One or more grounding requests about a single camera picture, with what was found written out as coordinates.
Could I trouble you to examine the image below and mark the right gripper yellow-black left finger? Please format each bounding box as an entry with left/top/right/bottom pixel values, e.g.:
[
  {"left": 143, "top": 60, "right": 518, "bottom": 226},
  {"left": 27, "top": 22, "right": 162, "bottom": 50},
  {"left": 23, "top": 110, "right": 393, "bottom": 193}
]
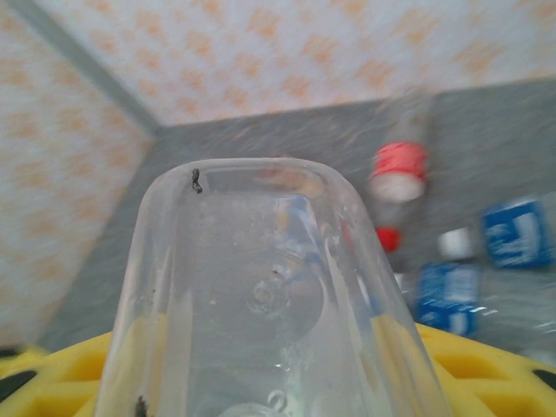
[{"left": 0, "top": 332, "right": 114, "bottom": 417}]

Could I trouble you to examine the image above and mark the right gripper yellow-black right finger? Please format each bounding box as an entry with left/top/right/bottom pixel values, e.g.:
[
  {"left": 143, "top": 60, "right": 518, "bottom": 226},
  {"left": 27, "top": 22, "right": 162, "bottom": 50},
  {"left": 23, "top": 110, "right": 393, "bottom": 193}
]
[{"left": 414, "top": 323, "right": 556, "bottom": 417}]

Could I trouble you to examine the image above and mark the water bottle blue label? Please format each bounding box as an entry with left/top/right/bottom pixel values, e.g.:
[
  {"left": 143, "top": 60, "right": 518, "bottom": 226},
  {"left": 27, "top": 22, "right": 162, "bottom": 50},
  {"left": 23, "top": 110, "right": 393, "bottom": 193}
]
[
  {"left": 436, "top": 193, "right": 556, "bottom": 273},
  {"left": 393, "top": 260, "right": 556, "bottom": 353}
]

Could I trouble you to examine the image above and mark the clear bottle without label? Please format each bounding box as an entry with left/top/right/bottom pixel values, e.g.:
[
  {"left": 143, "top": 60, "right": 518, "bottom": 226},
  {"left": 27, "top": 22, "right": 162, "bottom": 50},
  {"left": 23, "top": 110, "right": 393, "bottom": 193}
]
[{"left": 93, "top": 156, "right": 455, "bottom": 417}]

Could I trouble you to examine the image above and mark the clear bottle red label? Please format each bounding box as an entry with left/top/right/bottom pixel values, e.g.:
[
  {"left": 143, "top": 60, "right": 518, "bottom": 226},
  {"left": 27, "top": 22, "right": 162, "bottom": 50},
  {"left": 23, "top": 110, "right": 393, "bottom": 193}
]
[{"left": 367, "top": 84, "right": 435, "bottom": 279}]

